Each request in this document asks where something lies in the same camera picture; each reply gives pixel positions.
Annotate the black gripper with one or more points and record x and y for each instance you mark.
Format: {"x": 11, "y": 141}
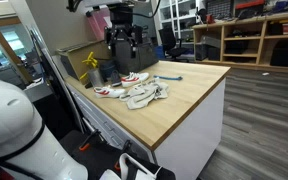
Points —
{"x": 121, "y": 20}

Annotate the white shoe red stripe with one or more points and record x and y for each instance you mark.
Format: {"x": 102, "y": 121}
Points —
{"x": 109, "y": 92}
{"x": 134, "y": 79}

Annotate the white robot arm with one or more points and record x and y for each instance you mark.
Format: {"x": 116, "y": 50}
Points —
{"x": 10, "y": 116}

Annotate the dark gray shoe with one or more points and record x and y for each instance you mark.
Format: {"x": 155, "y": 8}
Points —
{"x": 115, "y": 79}

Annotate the gray fabric bin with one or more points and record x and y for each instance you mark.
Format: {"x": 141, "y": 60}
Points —
{"x": 144, "y": 56}

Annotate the pink plastic bin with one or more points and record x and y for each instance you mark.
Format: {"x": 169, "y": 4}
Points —
{"x": 99, "y": 25}

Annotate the blue plastic bin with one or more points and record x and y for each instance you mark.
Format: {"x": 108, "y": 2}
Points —
{"x": 159, "y": 52}

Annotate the black office chair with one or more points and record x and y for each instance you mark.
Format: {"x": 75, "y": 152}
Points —
{"x": 169, "y": 41}

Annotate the silver metal cylinder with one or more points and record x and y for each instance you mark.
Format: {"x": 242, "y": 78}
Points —
{"x": 95, "y": 78}

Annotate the small yellow spring clamp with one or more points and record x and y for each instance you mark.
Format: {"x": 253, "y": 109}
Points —
{"x": 83, "y": 76}

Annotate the white glass door cabinet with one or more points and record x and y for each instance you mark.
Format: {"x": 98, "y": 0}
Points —
{"x": 177, "y": 20}

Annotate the beige crumpled cloth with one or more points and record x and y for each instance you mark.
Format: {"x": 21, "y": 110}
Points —
{"x": 142, "y": 95}

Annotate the blue marker pen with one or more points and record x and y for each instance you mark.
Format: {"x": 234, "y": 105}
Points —
{"x": 167, "y": 78}

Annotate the black plastic crate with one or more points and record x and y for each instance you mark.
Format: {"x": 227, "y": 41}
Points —
{"x": 219, "y": 8}

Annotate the black orange bar clamp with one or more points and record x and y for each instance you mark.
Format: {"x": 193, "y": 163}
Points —
{"x": 89, "y": 141}
{"x": 121, "y": 156}

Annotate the wooden top white drawer workbench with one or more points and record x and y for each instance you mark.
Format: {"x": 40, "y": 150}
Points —
{"x": 190, "y": 133}

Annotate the white black rounded device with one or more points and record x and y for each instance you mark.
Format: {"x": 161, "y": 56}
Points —
{"x": 140, "y": 168}

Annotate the red black toolbox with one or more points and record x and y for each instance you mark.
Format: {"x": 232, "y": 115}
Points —
{"x": 250, "y": 8}

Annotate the wooden shelf unit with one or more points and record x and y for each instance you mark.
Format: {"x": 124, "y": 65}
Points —
{"x": 262, "y": 36}

